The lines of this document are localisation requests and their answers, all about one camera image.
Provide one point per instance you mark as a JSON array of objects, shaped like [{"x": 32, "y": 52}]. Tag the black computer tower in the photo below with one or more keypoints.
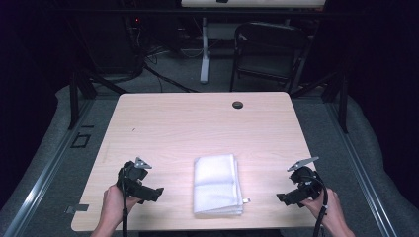
[{"x": 105, "y": 46}]

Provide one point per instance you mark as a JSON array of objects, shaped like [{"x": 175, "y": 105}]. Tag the white desk leg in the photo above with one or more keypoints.
[{"x": 205, "y": 62}]

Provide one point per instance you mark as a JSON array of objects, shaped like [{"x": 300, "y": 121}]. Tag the person's right hand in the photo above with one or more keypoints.
[{"x": 327, "y": 207}]

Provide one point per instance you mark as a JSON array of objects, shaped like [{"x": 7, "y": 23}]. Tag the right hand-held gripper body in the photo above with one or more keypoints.
[{"x": 308, "y": 184}]

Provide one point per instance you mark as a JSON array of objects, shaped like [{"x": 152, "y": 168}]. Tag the aluminium floor rail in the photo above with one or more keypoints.
[
  {"x": 359, "y": 168},
  {"x": 49, "y": 168}
]

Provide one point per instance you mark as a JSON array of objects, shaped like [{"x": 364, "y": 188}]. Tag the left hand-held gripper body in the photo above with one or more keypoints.
[{"x": 133, "y": 179}]

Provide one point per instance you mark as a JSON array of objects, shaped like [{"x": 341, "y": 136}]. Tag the person's left hand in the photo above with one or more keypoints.
[{"x": 113, "y": 204}]

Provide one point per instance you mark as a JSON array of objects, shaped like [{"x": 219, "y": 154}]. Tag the black folding chair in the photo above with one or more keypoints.
[{"x": 268, "y": 49}]

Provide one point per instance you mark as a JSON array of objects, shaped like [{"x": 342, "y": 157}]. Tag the black tape strip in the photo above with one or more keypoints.
[{"x": 87, "y": 126}]

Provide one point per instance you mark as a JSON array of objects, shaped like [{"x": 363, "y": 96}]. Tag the black metal stand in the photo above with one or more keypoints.
[
  {"x": 343, "y": 105},
  {"x": 73, "y": 102}
]

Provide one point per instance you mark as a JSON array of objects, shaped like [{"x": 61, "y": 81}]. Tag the grey tape piece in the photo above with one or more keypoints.
[{"x": 77, "y": 208}]

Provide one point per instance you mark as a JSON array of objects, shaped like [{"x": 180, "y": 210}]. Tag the white mesh laundry bag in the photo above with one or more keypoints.
[{"x": 215, "y": 184}]

